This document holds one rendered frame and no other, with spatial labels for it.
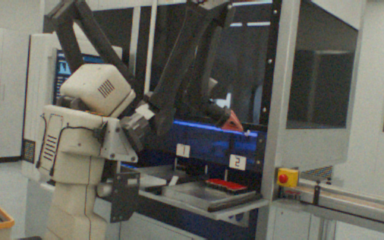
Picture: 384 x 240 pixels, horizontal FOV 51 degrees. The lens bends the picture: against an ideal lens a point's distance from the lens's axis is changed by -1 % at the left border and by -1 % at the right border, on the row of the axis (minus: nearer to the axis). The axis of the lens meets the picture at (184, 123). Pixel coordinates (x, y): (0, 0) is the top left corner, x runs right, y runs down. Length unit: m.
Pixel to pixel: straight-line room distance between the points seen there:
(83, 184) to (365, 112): 5.52
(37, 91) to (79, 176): 0.94
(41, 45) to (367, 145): 5.20
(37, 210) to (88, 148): 2.11
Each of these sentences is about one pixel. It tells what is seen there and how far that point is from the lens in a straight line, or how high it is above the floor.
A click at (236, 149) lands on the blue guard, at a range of 1.95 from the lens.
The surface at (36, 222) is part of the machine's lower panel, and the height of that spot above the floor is 0.24.
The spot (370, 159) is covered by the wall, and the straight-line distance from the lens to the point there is 6.48.
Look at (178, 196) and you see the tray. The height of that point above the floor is 0.90.
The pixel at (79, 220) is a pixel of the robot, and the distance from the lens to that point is 1.32.
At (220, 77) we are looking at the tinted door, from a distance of 2.02.
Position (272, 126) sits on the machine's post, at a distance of 1.85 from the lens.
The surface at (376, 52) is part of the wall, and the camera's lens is 6.52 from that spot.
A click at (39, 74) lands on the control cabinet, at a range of 2.16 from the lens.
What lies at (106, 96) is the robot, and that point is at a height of 1.29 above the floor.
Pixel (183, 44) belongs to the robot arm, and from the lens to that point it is 1.15.
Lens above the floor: 1.32
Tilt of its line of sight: 4 degrees down
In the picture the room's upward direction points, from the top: 6 degrees clockwise
